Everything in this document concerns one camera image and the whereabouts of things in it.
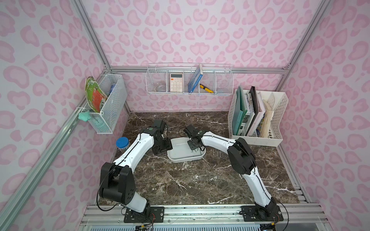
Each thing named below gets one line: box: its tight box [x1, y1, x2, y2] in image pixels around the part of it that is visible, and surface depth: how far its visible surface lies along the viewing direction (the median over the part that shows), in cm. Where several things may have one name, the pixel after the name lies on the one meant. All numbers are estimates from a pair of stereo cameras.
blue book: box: [187, 64, 204, 93], surface depth 90 cm
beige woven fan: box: [259, 99, 275, 139], surface depth 93 cm
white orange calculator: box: [169, 73, 184, 92], surface depth 97 cm
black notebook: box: [244, 86, 260, 137], surface depth 88 cm
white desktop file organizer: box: [227, 86, 289, 147], surface depth 94 cm
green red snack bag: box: [84, 76, 108, 113], surface depth 75 cm
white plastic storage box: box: [167, 137, 207, 164], surface depth 97 cm
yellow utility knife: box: [199, 83, 216, 94], surface depth 100 cm
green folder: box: [232, 85, 248, 136], surface depth 86 cm
